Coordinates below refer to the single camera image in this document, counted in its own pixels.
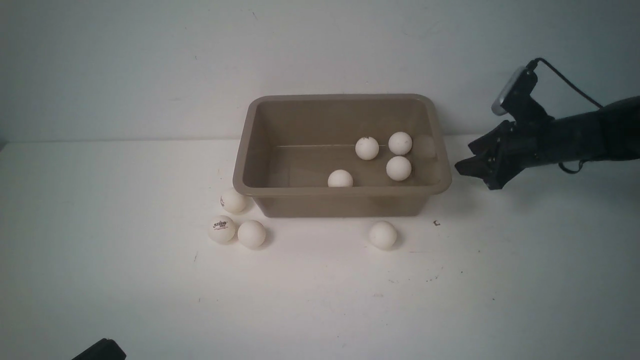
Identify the white ball with logo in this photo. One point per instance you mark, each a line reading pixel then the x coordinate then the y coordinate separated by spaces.
pixel 222 229
pixel 400 143

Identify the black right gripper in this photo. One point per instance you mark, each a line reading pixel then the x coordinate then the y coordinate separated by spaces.
pixel 504 152

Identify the plain white ball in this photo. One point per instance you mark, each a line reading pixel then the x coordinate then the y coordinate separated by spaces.
pixel 398 168
pixel 251 234

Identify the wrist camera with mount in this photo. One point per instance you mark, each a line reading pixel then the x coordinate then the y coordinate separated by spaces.
pixel 515 99

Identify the black object bottom left corner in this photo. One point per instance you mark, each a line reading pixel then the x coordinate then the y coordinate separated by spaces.
pixel 105 349

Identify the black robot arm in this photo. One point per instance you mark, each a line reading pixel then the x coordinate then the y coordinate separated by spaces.
pixel 607 134

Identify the taupe plastic bin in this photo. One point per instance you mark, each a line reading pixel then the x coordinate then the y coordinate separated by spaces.
pixel 290 145

